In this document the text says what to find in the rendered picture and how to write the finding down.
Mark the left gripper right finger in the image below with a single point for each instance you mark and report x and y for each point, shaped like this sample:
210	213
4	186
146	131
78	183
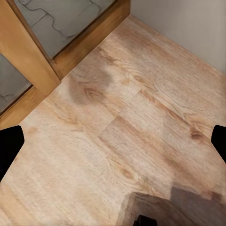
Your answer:
218	139

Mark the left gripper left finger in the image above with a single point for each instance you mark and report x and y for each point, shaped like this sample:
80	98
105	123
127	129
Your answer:
11	141

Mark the door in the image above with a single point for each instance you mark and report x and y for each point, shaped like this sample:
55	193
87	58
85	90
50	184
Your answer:
41	41

